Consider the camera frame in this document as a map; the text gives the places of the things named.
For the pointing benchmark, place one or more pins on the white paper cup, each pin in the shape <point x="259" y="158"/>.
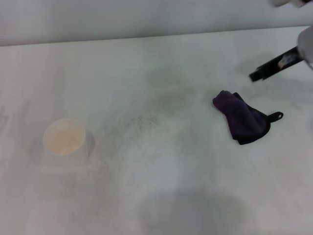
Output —
<point x="64" y="135"/>

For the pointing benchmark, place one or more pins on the purple rag with black trim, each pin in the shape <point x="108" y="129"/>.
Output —
<point x="238" y="115"/>

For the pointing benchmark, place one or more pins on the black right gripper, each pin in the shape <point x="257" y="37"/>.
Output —
<point x="274" y="66"/>

